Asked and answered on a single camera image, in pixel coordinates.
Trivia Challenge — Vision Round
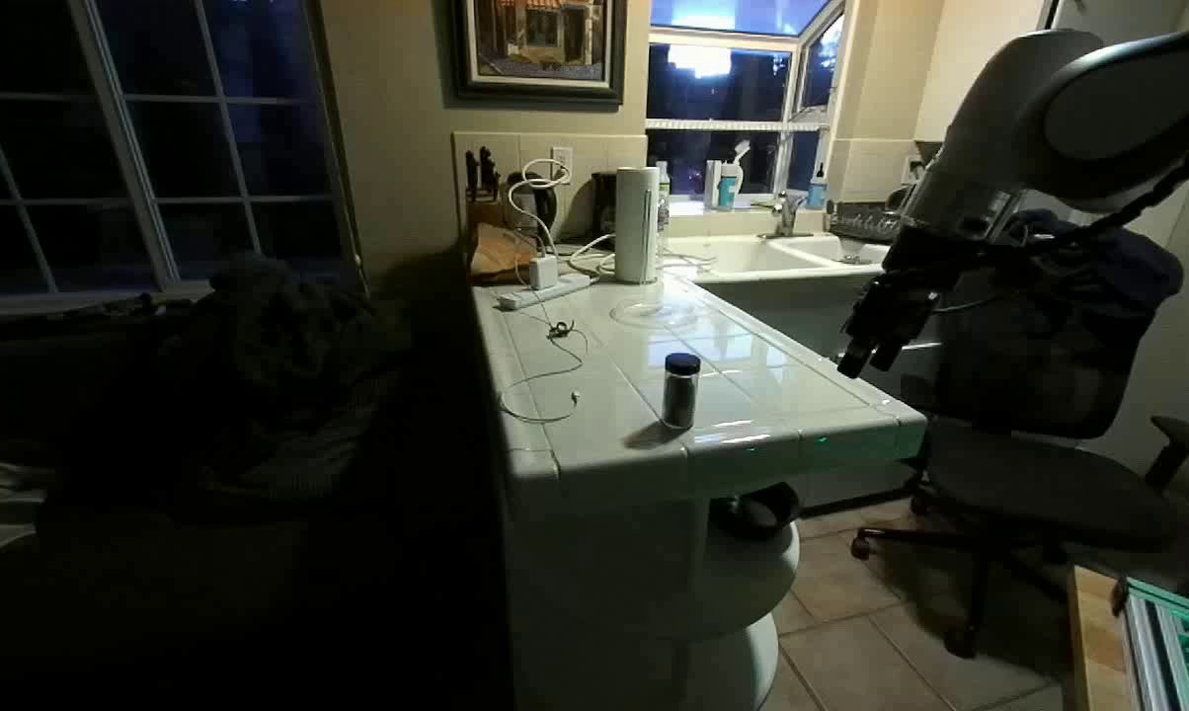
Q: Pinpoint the white window bottle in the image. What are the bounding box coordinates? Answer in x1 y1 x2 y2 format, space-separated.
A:
701 139 754 214

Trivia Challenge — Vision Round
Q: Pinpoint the dark couch with blanket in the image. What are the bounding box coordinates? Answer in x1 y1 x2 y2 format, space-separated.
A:
0 247 489 711

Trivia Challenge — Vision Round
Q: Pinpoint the white counter pedestal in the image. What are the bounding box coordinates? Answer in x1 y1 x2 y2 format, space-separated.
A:
502 463 805 711

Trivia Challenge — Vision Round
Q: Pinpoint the white paper towel roll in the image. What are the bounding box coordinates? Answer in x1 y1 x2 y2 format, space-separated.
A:
611 160 668 287

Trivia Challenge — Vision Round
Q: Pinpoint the green white box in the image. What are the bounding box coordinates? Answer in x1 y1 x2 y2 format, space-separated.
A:
1120 571 1189 711

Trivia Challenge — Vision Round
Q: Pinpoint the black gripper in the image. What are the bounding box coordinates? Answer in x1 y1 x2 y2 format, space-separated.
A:
839 226 981 383

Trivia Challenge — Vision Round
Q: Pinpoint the chrome sink faucet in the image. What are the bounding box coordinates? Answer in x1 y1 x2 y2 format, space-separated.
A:
751 188 809 241

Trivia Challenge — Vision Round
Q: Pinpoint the framed picture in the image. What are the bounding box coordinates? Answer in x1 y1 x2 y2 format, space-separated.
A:
448 0 634 109

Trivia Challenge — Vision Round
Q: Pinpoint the white power strip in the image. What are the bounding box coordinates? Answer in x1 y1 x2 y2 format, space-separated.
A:
493 280 575 314

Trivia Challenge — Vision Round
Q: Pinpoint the wooden board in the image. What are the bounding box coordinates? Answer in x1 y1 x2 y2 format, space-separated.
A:
1062 561 1138 711

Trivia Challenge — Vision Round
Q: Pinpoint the black office chair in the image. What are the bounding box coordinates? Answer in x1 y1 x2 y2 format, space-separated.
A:
850 226 1189 658

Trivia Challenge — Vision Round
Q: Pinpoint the thin white cable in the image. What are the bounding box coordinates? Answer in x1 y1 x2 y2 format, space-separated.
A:
493 313 592 425

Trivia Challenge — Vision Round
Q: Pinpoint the white thick power cord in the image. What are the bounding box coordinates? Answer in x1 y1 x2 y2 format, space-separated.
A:
502 155 623 297

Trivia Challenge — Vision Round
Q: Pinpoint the wooden knife block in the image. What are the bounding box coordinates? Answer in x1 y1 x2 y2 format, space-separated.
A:
459 146 547 287

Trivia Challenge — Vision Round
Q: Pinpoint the dark jar with black lid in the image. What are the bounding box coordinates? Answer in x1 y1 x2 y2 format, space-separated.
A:
661 346 704 438

